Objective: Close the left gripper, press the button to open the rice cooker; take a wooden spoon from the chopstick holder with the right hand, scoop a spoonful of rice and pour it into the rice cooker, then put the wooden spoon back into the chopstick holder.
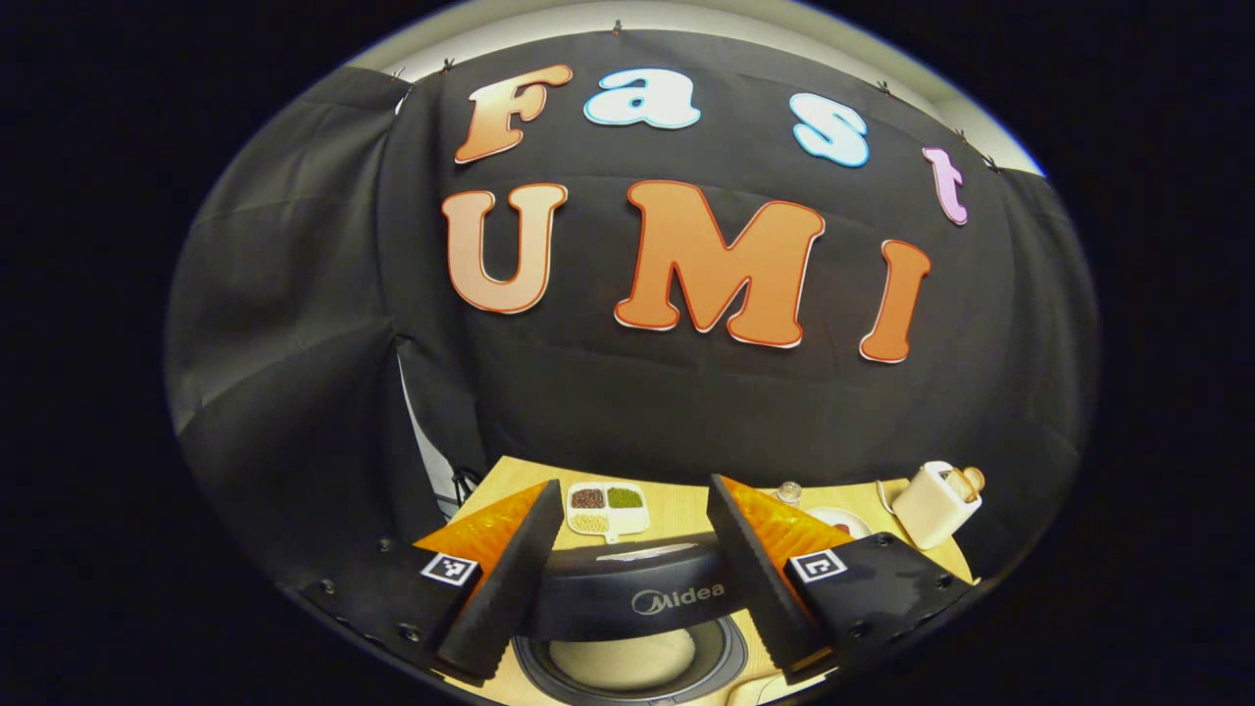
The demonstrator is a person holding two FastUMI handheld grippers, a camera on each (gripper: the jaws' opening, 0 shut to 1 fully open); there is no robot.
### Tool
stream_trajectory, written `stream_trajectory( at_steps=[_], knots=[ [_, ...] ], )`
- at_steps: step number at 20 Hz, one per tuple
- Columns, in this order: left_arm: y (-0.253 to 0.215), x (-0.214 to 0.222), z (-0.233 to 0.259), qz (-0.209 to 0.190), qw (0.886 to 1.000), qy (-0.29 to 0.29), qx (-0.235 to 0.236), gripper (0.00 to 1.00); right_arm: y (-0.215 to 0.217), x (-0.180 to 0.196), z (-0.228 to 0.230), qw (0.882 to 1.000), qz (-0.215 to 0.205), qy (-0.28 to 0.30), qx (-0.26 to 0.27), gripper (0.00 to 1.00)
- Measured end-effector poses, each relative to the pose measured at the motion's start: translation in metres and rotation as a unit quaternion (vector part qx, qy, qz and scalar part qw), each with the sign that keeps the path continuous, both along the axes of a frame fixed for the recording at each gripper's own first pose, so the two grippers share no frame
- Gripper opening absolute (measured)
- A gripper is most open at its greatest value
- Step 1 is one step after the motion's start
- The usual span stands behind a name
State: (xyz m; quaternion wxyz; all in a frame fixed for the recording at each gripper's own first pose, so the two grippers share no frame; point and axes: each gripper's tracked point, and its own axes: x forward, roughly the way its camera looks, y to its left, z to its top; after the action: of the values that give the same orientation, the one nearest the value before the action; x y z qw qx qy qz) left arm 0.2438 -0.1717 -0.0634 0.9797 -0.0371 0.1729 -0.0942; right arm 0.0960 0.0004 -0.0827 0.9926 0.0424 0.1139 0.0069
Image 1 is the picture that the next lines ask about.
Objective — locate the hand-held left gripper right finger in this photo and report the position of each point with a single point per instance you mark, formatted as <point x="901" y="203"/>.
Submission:
<point x="760" y="598"/>

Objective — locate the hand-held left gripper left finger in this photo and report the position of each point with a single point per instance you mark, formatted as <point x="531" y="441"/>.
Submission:
<point x="510" y="598"/>

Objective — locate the black rice cooker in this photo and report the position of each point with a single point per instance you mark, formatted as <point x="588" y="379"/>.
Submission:
<point x="608" y="579"/>

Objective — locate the clear plastic rice box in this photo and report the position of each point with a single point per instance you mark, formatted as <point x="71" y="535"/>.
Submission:
<point x="755" y="692"/>

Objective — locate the small clear bottle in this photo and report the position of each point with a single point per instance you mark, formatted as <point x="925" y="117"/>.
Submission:
<point x="789" y="493"/>

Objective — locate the black tripod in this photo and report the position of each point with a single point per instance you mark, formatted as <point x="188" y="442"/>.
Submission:
<point x="467" y="488"/>

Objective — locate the white round plate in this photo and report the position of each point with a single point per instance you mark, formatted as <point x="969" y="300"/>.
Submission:
<point x="858" y="522"/>

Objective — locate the white divided bean dish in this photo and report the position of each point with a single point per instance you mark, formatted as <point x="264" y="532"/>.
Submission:
<point x="608" y="510"/>

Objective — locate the white toaster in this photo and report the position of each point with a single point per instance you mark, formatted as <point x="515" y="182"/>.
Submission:
<point x="927" y="515"/>

